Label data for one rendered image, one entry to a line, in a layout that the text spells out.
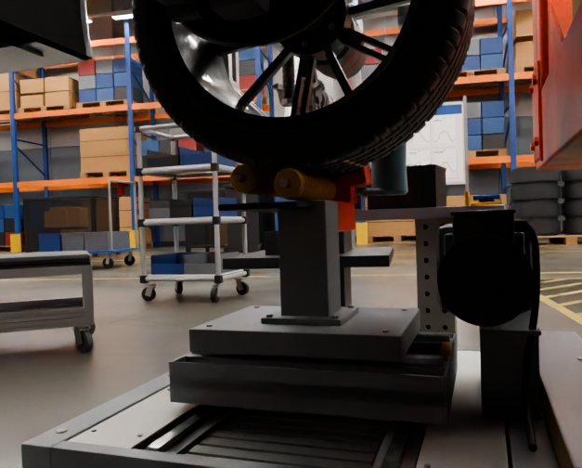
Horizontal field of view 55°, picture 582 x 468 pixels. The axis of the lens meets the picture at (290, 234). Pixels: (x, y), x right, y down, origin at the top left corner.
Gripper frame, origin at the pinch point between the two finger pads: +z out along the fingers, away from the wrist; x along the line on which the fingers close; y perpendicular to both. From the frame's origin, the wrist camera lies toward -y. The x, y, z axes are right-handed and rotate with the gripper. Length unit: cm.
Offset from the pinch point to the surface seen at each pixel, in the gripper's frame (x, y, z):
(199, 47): 6.0, 2.9, 47.2
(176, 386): 3, 70, 65
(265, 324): -11, 60, 55
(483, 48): -52, -263, -937
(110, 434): 8, 75, 78
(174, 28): 6, 2, 57
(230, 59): 6.0, 1.3, 31.3
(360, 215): -18.4, 39.2, -1.0
